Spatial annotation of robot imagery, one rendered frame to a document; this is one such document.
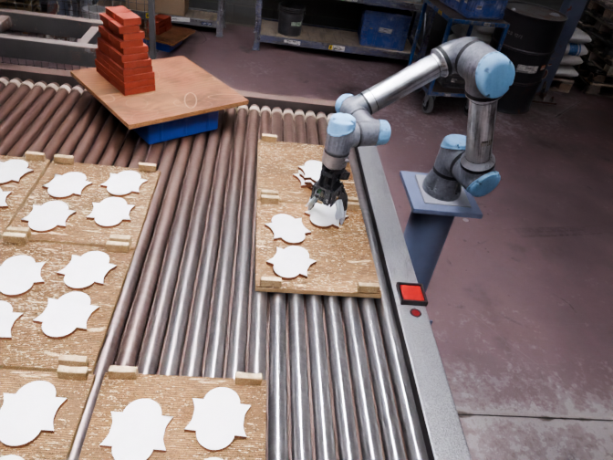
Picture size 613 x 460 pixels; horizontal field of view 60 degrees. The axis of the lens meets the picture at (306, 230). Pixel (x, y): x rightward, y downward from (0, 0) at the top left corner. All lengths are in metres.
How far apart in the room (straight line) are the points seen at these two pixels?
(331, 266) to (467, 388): 1.28
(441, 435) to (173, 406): 0.58
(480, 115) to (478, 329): 1.45
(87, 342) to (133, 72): 1.13
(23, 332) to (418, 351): 0.94
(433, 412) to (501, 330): 1.72
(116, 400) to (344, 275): 0.69
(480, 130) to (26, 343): 1.39
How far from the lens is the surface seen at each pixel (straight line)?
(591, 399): 2.93
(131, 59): 2.12
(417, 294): 1.55
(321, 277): 1.50
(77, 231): 1.64
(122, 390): 1.24
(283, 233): 1.61
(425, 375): 1.37
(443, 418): 1.32
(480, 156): 1.87
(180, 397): 1.21
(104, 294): 1.43
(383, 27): 6.05
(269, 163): 1.96
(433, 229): 2.15
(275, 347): 1.33
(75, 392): 1.25
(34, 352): 1.34
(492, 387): 2.71
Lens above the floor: 1.93
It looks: 37 degrees down
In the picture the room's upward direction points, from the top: 10 degrees clockwise
